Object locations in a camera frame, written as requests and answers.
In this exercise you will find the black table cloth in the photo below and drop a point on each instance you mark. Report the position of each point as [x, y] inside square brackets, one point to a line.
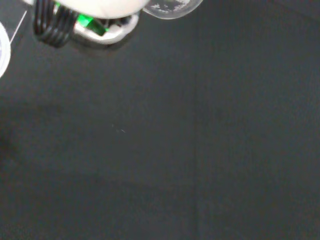
[160, 140]

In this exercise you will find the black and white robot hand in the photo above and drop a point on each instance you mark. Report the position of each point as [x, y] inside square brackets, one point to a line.
[107, 8]

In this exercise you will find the translucent plastic funnel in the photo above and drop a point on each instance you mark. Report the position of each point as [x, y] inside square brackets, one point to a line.
[4, 50]

